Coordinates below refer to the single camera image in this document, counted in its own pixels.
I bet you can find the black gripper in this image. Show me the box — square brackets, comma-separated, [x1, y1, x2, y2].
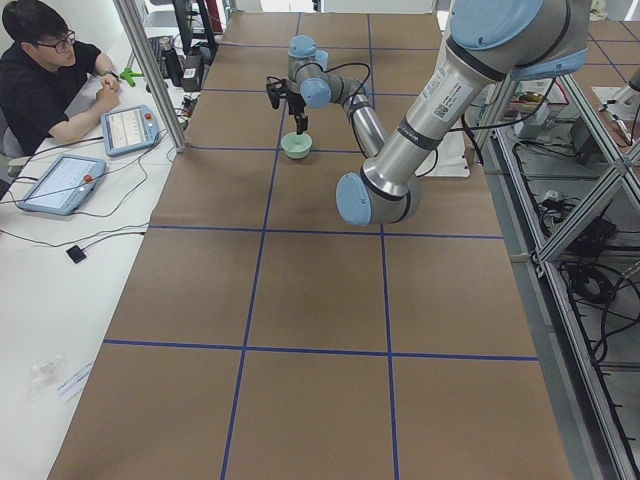
[286, 92, 308, 135]

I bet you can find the light green bowl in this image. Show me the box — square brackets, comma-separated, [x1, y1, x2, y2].
[280, 132, 313, 160]

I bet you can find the light blue cup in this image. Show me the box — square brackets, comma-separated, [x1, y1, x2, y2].
[315, 50, 329, 71]

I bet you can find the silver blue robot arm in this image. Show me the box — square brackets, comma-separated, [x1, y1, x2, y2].
[284, 1, 591, 226]

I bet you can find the black box with label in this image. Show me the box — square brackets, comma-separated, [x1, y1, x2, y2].
[181, 44, 216, 92]

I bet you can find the far teach pendant tablet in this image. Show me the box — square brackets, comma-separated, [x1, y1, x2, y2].
[101, 105, 160, 157]

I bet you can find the teach pendant tablet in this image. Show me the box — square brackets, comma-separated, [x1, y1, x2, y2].
[17, 154, 107, 216]
[101, 105, 160, 157]

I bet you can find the green plastic toy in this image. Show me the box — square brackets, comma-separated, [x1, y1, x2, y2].
[119, 67, 144, 87]

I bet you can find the near teach pendant tablet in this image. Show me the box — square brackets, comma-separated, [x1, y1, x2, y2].
[17, 154, 107, 216]

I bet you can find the seated person in black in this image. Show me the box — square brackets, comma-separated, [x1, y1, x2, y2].
[1, 1, 120, 155]

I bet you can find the small black square device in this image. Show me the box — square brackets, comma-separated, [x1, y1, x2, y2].
[66, 245, 87, 264]

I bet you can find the clear plastic bag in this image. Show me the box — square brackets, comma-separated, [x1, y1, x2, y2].
[25, 353, 68, 400]

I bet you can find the wrist black camera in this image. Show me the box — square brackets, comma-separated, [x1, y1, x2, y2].
[265, 76, 288, 110]

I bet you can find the black camera cable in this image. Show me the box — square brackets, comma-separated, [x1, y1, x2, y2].
[324, 61, 372, 101]

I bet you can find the aluminium frame post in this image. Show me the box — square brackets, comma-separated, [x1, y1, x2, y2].
[113, 0, 187, 153]

